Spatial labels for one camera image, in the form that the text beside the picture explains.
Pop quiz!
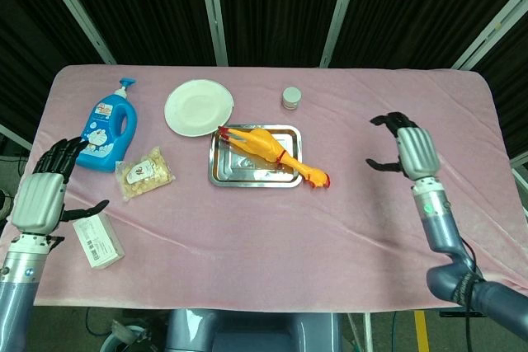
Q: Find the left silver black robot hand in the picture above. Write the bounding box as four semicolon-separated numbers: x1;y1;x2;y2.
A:
10;135;111;234

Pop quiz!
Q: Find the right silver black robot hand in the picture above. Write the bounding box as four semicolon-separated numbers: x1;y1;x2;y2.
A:
365;111;441;182

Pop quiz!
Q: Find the yellow rubber chicken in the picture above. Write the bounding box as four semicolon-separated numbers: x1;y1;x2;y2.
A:
217;124;332;190

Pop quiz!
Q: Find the stainless steel tray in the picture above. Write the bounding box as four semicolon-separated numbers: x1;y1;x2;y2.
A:
207;122;305;189

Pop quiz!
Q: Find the small white cardboard box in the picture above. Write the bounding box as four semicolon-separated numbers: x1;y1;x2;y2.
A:
72;214;126;271

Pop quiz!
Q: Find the blue pump detergent bottle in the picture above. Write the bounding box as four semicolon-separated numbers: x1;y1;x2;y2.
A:
73;77;139;174

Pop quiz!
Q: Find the clear bag of snacks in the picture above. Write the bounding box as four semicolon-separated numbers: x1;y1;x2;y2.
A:
114;145;176;204

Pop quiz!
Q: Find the small white jar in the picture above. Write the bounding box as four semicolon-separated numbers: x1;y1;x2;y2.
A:
281;87;303;112

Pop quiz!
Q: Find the pale plastic bucket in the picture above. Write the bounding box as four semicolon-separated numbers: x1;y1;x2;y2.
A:
100;324;146;352

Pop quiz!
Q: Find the pink tablecloth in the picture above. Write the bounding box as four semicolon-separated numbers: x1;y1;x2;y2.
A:
0;63;528;311

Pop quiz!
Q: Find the white paper plate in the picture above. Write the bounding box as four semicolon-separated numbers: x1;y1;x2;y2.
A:
163;78;235;138

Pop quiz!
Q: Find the grey robot torso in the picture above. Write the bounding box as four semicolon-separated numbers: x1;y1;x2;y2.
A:
164;308;343;352

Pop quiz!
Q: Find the white metal frame post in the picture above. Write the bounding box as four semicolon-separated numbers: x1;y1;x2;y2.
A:
510;157;528;188
196;0;229;67
0;123;33;152
451;0;528;71
319;0;365;68
35;0;117;66

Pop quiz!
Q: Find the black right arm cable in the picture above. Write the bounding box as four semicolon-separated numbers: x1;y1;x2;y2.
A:
457;236;488;352

